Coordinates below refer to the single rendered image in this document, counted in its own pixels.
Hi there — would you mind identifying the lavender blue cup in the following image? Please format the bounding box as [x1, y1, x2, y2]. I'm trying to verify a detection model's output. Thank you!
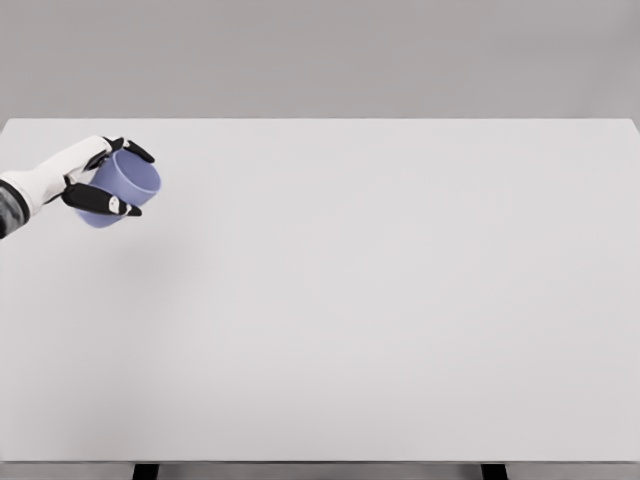
[73, 148, 164, 231]

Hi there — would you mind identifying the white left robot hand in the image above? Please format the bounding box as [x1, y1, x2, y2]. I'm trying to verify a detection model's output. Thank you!
[41, 134, 156, 218]

